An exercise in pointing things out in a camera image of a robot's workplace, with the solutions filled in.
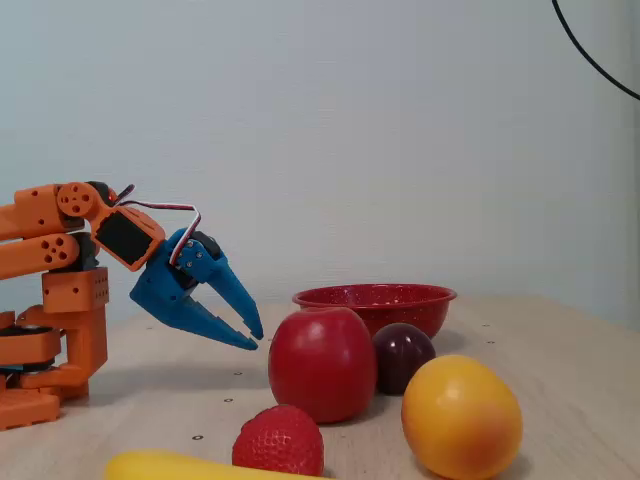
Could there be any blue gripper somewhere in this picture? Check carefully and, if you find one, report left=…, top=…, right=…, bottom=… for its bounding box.
left=129, top=227, right=265, bottom=352

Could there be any orange yellow toy peach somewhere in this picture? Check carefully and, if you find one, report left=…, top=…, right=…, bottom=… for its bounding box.
left=401, top=354, right=524, bottom=480

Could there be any orange robot base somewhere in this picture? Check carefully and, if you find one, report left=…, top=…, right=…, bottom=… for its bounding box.
left=0, top=302, right=109, bottom=432

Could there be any red speckled bowl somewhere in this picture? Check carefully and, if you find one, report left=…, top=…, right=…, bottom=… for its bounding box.
left=292, top=283, right=458, bottom=341

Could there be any red toy apple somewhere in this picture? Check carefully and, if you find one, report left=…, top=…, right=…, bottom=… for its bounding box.
left=268, top=306, right=378, bottom=425

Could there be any red toy strawberry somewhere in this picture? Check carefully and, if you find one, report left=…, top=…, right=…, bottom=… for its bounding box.
left=231, top=403, right=325, bottom=477

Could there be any yellow toy banana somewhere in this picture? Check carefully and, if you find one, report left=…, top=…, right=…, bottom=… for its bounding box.
left=103, top=449, right=331, bottom=480

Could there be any dark purple toy plum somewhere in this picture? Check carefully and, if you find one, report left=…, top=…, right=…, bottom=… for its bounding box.
left=372, top=322, right=437, bottom=396

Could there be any red white black servo cable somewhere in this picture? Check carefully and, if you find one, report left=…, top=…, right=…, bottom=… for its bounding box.
left=107, top=183, right=203, bottom=266

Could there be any thin black hanging cable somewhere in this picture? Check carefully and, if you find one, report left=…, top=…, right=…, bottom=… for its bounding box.
left=551, top=0, right=640, bottom=101

